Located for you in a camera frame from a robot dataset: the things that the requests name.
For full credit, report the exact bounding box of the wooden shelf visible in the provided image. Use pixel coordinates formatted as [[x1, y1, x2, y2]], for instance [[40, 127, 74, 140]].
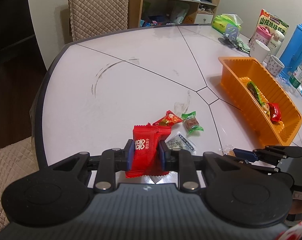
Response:
[[129, 0, 221, 29]]

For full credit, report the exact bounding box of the clear blue-print snack packet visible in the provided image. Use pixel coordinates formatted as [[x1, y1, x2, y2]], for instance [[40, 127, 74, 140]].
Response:
[[164, 130, 197, 155]]

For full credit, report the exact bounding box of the large red snack packet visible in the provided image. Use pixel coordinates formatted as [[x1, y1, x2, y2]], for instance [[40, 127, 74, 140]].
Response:
[[125, 123, 172, 179]]

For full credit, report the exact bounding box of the clear box blue label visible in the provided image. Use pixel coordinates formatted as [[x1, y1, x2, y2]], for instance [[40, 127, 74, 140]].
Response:
[[275, 76, 298, 94]]

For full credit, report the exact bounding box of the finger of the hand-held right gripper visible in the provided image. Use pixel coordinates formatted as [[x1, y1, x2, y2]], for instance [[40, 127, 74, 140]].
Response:
[[253, 144, 302, 159], [232, 149, 287, 171]]

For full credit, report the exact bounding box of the dark wooden door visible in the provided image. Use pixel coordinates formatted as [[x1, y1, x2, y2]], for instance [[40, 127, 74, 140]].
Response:
[[0, 0, 33, 46]]

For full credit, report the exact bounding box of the clear water bottle green label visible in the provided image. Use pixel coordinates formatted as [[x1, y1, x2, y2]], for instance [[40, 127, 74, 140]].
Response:
[[288, 63, 302, 89]]

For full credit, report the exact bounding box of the red patterned clothing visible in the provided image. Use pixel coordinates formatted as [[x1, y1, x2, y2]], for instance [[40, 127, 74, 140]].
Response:
[[276, 219, 302, 240]]

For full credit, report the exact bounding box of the orange plastic tray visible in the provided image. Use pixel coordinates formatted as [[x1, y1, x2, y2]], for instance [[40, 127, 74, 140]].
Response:
[[217, 56, 302, 146]]

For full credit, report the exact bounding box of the white plastic bag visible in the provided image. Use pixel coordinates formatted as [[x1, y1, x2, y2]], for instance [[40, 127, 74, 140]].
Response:
[[170, 5, 190, 25]]

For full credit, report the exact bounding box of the pink lidded cup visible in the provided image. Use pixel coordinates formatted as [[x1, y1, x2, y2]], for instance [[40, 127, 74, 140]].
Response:
[[252, 25, 271, 49]]

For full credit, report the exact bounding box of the beige quilted chair seat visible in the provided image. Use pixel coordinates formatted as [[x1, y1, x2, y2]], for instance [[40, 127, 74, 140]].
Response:
[[0, 136, 45, 230]]

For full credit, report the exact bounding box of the beige quilted chair back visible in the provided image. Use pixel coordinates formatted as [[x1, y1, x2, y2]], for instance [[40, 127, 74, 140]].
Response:
[[66, 0, 130, 42]]

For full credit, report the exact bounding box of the green cloth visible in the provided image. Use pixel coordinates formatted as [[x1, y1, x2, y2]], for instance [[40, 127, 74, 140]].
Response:
[[234, 38, 251, 54]]

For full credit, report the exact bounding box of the green candy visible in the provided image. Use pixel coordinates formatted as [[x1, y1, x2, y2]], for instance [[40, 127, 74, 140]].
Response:
[[180, 110, 205, 136]]

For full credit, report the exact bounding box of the patterned white mug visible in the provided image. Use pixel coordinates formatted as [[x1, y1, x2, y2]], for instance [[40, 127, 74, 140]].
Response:
[[265, 55, 286, 78]]

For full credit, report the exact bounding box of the red gold candy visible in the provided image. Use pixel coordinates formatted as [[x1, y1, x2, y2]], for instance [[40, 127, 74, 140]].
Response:
[[152, 110, 183, 129]]

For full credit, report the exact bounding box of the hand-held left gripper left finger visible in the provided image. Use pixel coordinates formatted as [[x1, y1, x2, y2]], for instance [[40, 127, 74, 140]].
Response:
[[50, 139, 136, 193]]

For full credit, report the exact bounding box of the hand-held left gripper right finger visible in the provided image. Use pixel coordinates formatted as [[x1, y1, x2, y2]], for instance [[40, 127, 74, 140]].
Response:
[[158, 140, 249, 193]]

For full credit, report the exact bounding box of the grey phone stand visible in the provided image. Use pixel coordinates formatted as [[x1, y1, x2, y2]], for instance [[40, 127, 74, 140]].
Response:
[[217, 24, 240, 48]]

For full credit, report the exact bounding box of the green tissue pack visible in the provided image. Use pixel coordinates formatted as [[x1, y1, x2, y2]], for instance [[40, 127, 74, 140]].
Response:
[[212, 13, 243, 34]]

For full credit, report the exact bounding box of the blue thermos jug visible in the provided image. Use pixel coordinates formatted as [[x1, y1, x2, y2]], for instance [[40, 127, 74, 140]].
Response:
[[278, 20, 302, 81]]

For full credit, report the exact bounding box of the brown candy clear wrapper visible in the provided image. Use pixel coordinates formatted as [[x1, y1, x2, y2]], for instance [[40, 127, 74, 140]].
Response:
[[218, 144, 239, 158]]

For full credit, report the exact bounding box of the white thermos bottle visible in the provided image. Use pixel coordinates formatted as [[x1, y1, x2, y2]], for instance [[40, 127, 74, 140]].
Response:
[[268, 28, 286, 56]]

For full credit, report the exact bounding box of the plain white mug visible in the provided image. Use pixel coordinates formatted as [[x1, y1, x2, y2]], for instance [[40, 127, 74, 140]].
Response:
[[249, 39, 271, 64]]

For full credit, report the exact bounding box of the yellow green seed bag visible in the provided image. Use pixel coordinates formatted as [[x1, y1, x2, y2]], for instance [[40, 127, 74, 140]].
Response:
[[256, 8, 290, 46]]

